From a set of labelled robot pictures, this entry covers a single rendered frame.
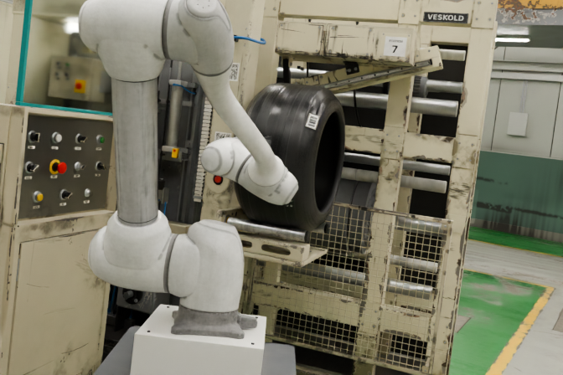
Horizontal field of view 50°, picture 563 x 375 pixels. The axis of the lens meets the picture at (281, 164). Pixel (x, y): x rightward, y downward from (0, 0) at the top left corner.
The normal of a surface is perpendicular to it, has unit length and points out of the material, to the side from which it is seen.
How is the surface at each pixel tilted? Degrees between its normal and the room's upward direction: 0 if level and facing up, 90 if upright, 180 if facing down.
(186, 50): 146
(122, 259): 110
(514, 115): 90
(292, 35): 90
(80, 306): 90
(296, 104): 46
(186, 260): 81
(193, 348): 90
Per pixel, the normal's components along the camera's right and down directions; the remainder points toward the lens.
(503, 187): -0.50, -0.01
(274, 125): -0.26, -0.39
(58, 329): 0.94, 0.15
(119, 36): -0.13, 0.50
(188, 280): -0.14, 0.05
